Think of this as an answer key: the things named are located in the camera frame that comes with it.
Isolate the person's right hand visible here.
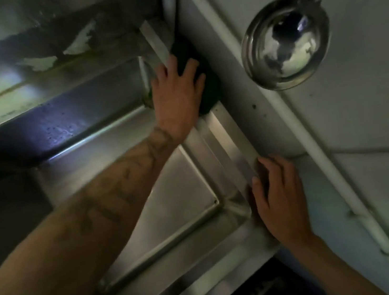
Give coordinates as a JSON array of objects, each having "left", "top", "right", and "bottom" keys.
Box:
[{"left": 248, "top": 150, "right": 318, "bottom": 253}]

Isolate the person's left hand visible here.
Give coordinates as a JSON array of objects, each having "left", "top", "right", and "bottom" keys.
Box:
[{"left": 145, "top": 50, "right": 215, "bottom": 147}]

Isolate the green scouring cloth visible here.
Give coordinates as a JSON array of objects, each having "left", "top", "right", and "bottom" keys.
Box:
[{"left": 167, "top": 31, "right": 228, "bottom": 119}]

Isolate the stainless steel sink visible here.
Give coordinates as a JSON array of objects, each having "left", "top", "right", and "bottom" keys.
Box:
[{"left": 0, "top": 0, "right": 288, "bottom": 295}]

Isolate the person's left forearm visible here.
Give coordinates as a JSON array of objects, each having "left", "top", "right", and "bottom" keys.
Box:
[{"left": 0, "top": 121, "right": 210, "bottom": 295}]

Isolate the person's right forearm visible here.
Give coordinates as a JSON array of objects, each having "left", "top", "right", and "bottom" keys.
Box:
[{"left": 286, "top": 224, "right": 389, "bottom": 295}]

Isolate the long-handled steel ladle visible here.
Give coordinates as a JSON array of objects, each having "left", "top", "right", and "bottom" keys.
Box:
[{"left": 233, "top": 0, "right": 381, "bottom": 96}]

